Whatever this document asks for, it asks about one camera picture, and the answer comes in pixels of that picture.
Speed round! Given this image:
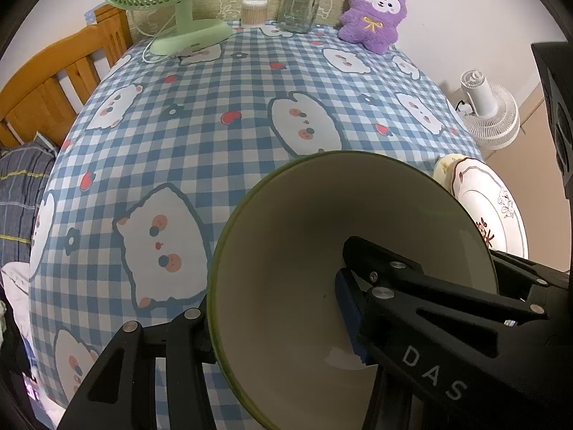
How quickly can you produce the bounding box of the white floor fan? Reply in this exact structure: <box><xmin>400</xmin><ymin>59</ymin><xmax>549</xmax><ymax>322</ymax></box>
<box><xmin>460</xmin><ymin>69</ymin><xmax>521</xmax><ymax>151</ymax></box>

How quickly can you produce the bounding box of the yellow flower plate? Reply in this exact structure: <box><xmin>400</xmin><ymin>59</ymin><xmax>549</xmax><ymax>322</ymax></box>
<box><xmin>432</xmin><ymin>152</ymin><xmax>466</xmax><ymax>198</ymax></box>

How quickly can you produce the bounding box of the white fan cable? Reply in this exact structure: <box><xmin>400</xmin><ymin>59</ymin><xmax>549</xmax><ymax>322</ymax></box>
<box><xmin>142</xmin><ymin>22</ymin><xmax>180</xmax><ymax>64</ymax></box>

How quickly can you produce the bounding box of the glass jar with lid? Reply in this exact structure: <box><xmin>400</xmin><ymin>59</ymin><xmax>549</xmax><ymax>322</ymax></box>
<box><xmin>278</xmin><ymin>0</ymin><xmax>324</xmax><ymax>34</ymax></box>

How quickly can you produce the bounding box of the wooden bed headboard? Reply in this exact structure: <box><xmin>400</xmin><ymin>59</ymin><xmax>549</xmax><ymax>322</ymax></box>
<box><xmin>0</xmin><ymin>6</ymin><xmax>133</xmax><ymax>148</ymax></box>

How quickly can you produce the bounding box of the grey plaid pillow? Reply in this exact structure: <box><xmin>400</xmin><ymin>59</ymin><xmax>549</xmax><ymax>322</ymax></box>
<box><xmin>0</xmin><ymin>141</ymin><xmax>57</xmax><ymax>245</ymax></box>

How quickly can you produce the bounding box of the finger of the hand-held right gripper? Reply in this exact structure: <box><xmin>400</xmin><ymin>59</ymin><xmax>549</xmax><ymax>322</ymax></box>
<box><xmin>335</xmin><ymin>236</ymin><xmax>550</xmax><ymax>418</ymax></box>
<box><xmin>491</xmin><ymin>251</ymin><xmax>571</xmax><ymax>316</ymax></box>

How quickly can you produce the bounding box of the green desk fan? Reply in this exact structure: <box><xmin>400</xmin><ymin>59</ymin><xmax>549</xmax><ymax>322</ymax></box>
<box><xmin>93</xmin><ymin>0</ymin><xmax>234</xmax><ymax>57</ymax></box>

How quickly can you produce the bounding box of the blue checkered tablecloth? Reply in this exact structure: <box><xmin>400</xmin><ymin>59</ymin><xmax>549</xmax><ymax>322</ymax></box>
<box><xmin>28</xmin><ymin>19</ymin><xmax>486</xmax><ymax>430</ymax></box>

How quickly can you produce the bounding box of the cotton swab container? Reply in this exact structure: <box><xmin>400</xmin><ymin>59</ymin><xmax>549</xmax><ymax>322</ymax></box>
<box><xmin>241</xmin><ymin>0</ymin><xmax>270</xmax><ymax>28</ymax></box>

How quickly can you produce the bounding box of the white plate red flower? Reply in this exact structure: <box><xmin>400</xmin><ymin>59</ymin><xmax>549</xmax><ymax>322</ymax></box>
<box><xmin>449</xmin><ymin>156</ymin><xmax>530</xmax><ymax>261</ymax></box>

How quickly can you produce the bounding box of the purple plush toy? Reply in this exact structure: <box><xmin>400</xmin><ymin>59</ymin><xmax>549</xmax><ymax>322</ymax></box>
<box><xmin>338</xmin><ymin>0</ymin><xmax>409</xmax><ymax>54</ymax></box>

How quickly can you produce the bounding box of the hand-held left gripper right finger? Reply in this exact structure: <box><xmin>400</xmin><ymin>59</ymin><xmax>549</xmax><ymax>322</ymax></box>
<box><xmin>362</xmin><ymin>365</ymin><xmax>415</xmax><ymax>430</ymax></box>

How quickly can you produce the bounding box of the white crumpled cloth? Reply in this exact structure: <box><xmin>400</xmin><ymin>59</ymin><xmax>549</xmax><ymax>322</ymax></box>
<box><xmin>0</xmin><ymin>262</ymin><xmax>32</xmax><ymax>319</ymax></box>

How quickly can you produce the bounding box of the plain cream bowl green rim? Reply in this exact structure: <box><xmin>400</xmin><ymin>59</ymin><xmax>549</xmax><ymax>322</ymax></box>
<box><xmin>207</xmin><ymin>150</ymin><xmax>500</xmax><ymax>430</ymax></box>

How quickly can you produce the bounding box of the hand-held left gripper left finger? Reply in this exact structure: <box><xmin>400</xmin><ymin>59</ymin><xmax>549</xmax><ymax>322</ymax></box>
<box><xmin>57</xmin><ymin>298</ymin><xmax>218</xmax><ymax>430</ymax></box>

